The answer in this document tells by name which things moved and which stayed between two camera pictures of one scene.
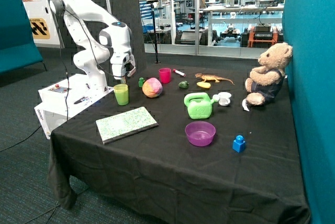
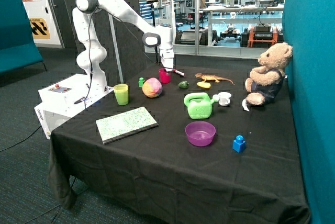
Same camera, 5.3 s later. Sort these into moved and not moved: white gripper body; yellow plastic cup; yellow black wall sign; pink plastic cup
Moved: white gripper body
Not moved: yellow black wall sign; pink plastic cup; yellow plastic cup
